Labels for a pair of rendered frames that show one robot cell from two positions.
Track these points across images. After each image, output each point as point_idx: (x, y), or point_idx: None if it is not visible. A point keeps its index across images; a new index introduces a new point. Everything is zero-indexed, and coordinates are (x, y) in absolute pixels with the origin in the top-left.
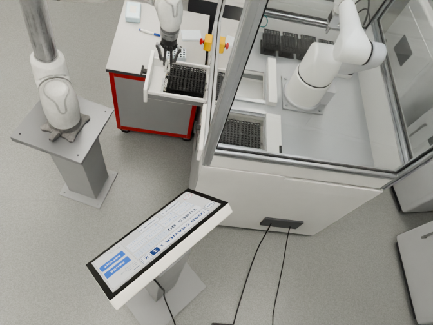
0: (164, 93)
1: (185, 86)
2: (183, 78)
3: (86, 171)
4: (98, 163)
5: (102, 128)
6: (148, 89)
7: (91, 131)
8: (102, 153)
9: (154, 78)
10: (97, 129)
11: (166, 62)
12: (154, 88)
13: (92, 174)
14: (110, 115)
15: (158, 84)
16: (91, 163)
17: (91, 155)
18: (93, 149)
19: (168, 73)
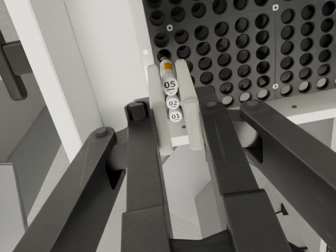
0: (180, 141)
1: (279, 66)
2: (265, 14)
3: (44, 177)
4: (51, 120)
5: (26, 227)
6: (93, 115)
7: (3, 249)
8: (44, 109)
9: (88, 14)
10: (16, 240)
11: (173, 152)
12: (112, 76)
13: (53, 145)
14: (17, 184)
15: (121, 41)
16: (41, 161)
17: (34, 165)
18: (29, 160)
19: (161, 8)
